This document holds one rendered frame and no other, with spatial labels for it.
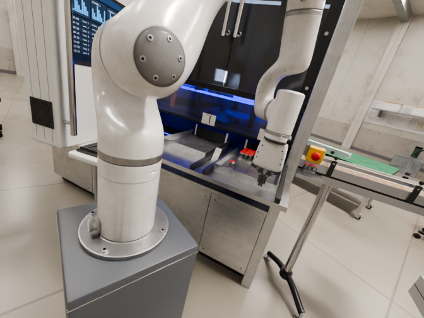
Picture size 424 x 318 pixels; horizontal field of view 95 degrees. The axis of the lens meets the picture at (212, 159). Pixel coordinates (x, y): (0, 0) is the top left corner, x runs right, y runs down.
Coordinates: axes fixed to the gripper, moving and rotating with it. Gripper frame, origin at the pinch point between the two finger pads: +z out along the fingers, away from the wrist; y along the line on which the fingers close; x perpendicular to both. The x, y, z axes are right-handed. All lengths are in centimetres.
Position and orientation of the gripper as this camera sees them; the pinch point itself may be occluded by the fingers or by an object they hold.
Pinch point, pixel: (262, 180)
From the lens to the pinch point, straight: 74.2
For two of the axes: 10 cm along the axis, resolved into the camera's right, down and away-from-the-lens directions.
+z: -2.1, 9.2, 3.4
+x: -4.0, 2.4, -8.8
